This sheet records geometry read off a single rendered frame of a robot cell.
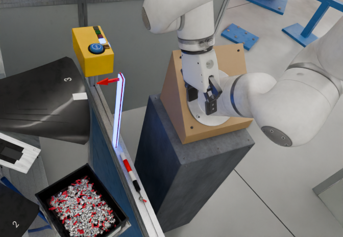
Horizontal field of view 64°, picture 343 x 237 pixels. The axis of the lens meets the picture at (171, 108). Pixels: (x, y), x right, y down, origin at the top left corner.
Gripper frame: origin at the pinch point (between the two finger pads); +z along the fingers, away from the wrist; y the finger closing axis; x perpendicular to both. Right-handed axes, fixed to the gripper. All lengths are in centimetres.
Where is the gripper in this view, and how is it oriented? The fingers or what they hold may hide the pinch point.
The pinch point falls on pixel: (201, 102)
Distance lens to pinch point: 72.4
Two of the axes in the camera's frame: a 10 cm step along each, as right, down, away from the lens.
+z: 1.3, 8.3, 5.4
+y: -4.9, -4.2, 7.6
